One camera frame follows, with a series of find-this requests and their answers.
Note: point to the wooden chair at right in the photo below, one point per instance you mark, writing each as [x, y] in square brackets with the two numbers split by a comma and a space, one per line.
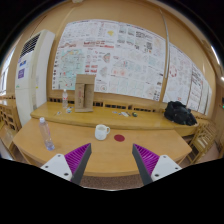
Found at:
[202, 141]

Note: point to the white standing air conditioner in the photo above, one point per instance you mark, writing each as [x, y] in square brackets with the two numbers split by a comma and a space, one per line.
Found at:
[31, 74]

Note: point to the black bag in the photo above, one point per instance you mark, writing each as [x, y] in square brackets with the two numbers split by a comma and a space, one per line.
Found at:
[179, 113]

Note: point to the brown cardboard box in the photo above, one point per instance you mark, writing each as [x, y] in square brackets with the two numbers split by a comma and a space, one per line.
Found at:
[84, 93]

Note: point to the right poster sheets on wall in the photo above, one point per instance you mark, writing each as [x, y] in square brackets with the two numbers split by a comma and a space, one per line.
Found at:
[186, 83]

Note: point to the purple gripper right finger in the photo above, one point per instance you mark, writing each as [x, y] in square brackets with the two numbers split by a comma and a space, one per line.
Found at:
[151, 166]

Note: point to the wooden chair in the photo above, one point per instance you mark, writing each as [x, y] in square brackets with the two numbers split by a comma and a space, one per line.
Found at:
[9, 124]
[202, 141]

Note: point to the small items on back table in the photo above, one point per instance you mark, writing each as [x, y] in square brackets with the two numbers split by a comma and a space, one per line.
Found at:
[125, 114]

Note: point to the white ceramic mug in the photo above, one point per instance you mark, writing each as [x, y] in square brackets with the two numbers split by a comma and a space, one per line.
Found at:
[101, 132]

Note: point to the round red coaster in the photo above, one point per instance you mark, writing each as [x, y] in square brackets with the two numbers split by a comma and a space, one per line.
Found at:
[119, 138]

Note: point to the clear plastic water bottle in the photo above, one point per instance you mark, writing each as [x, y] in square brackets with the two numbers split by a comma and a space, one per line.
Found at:
[45, 132]

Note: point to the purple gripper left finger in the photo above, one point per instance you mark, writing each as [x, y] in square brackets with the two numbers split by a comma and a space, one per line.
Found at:
[71, 166]

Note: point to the wooden chair at left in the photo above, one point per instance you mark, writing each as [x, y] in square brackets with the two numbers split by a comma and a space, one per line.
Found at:
[9, 124]

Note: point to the red-label bottle at back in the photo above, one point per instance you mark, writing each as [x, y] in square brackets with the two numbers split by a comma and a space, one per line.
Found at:
[65, 98]

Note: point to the large poster sheet on wall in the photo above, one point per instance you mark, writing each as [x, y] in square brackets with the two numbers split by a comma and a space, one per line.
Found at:
[123, 58]

